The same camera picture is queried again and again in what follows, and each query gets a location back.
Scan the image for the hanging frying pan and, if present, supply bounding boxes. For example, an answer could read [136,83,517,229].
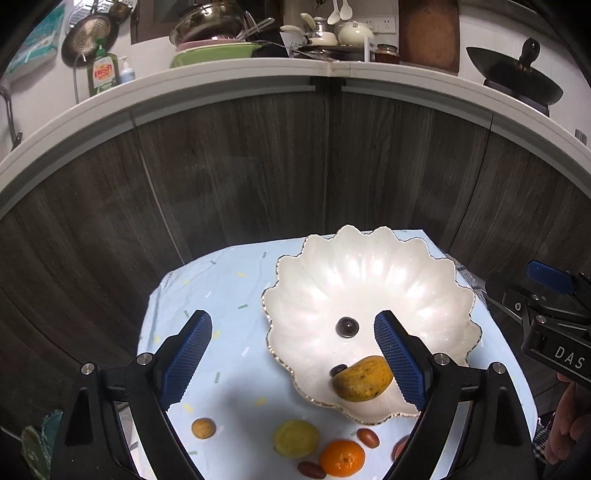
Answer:
[61,15,120,69]

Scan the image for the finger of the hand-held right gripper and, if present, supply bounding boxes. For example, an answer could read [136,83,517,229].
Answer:
[485,271,591,325]
[526,260,591,297]

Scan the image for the steel cooking pot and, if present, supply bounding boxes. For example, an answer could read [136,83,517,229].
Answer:
[298,45,370,62]

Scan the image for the glass jar red contents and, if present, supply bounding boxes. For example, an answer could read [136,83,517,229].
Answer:
[373,44,402,65]

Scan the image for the wooden cutting board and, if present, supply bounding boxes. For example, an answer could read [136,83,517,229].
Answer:
[398,0,462,77]

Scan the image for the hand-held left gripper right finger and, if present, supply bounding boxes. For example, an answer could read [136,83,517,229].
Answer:
[374,310,536,480]

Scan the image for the white wall socket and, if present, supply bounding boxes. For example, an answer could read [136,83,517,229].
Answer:
[358,17,398,34]

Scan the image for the cream teapot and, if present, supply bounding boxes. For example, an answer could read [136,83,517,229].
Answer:
[337,21,376,47]

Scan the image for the steel kitchen faucet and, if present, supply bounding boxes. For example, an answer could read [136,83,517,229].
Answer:
[0,88,23,151]

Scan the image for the light blue confetti tablecloth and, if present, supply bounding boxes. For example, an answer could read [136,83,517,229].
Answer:
[137,228,541,480]

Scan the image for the person's right hand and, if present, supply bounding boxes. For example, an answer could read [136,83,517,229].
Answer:
[545,375,591,467]

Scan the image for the green dish soap bottle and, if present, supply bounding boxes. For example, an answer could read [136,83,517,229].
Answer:
[87,38,119,97]

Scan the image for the thin steel faucet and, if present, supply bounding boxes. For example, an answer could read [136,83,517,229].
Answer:
[73,53,88,104]

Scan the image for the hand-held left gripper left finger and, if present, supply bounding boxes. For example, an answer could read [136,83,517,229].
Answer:
[50,310,213,480]

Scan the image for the stacked steel bowls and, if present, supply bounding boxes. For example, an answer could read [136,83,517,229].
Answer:
[169,4,245,47]

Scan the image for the black wok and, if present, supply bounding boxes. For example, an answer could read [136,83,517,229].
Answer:
[465,38,564,104]

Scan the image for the teal wipes packet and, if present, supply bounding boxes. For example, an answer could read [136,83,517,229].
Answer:
[4,4,65,77]

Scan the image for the white scalloped bowl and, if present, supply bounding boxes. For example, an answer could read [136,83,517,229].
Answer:
[262,224,483,425]

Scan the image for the green patterned cloth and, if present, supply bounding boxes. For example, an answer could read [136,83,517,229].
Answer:
[21,408,63,480]

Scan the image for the blue pump bottle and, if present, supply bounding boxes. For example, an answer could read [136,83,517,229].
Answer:
[117,56,137,85]

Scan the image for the steel steamer rack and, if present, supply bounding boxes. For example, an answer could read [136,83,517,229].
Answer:
[67,0,132,26]

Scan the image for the green round guava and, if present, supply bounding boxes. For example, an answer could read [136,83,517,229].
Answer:
[273,419,320,459]

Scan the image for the green basin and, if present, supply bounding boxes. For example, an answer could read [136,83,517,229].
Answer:
[171,41,263,69]

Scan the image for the cream saucepan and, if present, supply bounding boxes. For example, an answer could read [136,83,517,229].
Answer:
[300,14,340,47]

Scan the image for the yellow mango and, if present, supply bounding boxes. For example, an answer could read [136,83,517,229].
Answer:
[332,355,394,402]

